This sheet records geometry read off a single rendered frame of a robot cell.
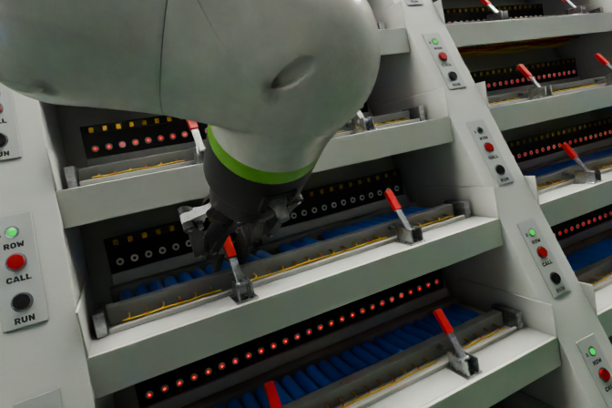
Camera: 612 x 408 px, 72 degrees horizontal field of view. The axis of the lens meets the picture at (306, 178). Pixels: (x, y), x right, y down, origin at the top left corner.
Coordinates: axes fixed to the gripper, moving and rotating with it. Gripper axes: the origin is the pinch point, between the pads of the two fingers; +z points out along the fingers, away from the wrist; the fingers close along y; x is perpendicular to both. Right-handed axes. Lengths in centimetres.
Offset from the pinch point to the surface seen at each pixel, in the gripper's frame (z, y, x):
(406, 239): 0.2, 25.7, -5.9
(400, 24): -6, 42, 32
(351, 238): 4.2, 19.4, -2.1
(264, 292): 0.2, 2.6, -6.7
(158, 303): 4.6, -9.8, -2.9
